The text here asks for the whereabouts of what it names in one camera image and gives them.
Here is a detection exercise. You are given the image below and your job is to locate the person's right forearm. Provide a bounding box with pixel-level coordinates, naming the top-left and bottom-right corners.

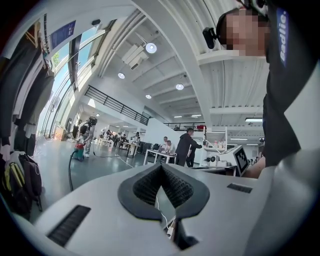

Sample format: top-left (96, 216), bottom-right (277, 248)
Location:
top-left (246, 156), bottom-right (267, 180)

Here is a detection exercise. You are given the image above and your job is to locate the red and teal vacuum cleaner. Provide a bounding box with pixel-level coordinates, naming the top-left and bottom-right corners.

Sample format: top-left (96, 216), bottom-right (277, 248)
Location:
top-left (73, 142), bottom-right (87, 161)

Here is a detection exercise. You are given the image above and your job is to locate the black vacuum hose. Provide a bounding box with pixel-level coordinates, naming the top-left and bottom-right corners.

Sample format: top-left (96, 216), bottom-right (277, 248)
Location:
top-left (68, 149), bottom-right (80, 192)

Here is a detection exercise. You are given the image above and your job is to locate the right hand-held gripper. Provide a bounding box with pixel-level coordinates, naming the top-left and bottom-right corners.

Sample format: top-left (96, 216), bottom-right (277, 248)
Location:
top-left (192, 145), bottom-right (250, 177)

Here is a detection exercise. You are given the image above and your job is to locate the black power cable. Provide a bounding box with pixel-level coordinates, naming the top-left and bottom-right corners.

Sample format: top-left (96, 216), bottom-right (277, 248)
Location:
top-left (91, 147), bottom-right (120, 159)

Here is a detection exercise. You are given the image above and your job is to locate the white floor cable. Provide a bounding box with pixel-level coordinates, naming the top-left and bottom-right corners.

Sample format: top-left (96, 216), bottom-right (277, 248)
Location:
top-left (117, 155), bottom-right (176, 238)

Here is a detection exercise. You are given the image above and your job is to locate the ceiling air conditioner unit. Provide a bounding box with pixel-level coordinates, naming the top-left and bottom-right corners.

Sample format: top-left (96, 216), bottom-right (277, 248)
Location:
top-left (121, 44), bottom-right (151, 71)

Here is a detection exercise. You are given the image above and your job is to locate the black head-mounted camera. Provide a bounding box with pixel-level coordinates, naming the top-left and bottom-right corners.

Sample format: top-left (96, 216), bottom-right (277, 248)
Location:
top-left (201, 26), bottom-right (221, 50)

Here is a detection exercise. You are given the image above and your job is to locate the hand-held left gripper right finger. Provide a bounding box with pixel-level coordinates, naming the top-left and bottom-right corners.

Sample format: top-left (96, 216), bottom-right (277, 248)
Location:
top-left (162, 163), bottom-right (260, 256)

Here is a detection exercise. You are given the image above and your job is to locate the person's dark t-shirt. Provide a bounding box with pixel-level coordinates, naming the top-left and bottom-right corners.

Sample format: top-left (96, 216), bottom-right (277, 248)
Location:
top-left (262, 0), bottom-right (320, 168)

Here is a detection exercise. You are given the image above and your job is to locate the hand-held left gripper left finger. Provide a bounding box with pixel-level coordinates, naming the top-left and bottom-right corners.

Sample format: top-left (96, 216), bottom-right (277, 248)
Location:
top-left (33, 163), bottom-right (181, 256)

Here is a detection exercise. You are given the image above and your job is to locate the pile of clothes and bags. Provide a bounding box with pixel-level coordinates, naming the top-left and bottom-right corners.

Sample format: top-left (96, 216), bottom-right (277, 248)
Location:
top-left (0, 22), bottom-right (56, 161)

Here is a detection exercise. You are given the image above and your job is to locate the person's head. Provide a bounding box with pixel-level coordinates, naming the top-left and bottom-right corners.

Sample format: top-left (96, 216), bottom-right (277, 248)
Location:
top-left (216, 7), bottom-right (272, 58)

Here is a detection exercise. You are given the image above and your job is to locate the blue wall poster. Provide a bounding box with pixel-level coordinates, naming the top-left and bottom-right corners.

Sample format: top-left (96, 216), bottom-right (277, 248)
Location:
top-left (49, 19), bottom-right (77, 51)

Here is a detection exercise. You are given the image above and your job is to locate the black and yellow backpack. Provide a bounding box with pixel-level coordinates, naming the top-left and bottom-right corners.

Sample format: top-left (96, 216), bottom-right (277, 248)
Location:
top-left (1, 161), bottom-right (32, 216)

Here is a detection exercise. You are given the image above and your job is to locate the cardboard box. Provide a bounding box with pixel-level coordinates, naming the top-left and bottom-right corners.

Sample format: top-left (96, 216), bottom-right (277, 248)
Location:
top-left (54, 126), bottom-right (68, 141)

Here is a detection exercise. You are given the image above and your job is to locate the black balcony railing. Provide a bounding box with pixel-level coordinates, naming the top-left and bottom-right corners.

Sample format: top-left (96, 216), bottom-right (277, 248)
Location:
top-left (166, 121), bottom-right (206, 131)
top-left (84, 84), bottom-right (151, 126)

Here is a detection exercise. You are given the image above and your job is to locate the white low table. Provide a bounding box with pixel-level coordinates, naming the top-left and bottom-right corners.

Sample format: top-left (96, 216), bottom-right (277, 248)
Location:
top-left (96, 138), bottom-right (115, 148)

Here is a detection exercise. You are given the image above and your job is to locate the white-legged desk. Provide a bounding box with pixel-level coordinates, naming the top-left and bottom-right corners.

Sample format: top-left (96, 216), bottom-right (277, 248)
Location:
top-left (143, 148), bottom-right (178, 166)

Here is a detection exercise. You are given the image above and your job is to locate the group of distant people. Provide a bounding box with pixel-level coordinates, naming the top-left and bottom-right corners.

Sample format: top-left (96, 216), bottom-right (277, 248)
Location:
top-left (98, 128), bottom-right (131, 148)

